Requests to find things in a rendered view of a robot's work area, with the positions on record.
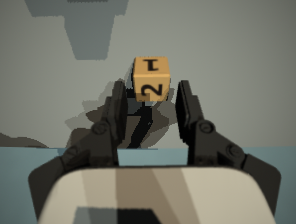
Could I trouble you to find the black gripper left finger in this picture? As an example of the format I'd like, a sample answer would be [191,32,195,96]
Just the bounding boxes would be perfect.
[28,81,128,222]

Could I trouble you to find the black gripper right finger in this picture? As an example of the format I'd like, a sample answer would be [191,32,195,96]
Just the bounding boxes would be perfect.
[175,80,281,217]

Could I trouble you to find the tan numbered cube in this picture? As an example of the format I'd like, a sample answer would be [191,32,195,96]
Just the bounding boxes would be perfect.
[133,57,170,101]

